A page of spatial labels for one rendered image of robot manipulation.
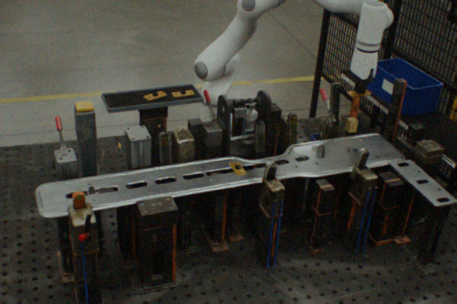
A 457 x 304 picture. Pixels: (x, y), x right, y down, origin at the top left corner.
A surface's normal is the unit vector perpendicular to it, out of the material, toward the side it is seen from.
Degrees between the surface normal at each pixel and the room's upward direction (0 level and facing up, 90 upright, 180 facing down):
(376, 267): 0
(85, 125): 90
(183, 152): 90
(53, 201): 0
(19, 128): 0
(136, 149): 90
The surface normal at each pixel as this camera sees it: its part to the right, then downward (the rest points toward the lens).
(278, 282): 0.05, -0.85
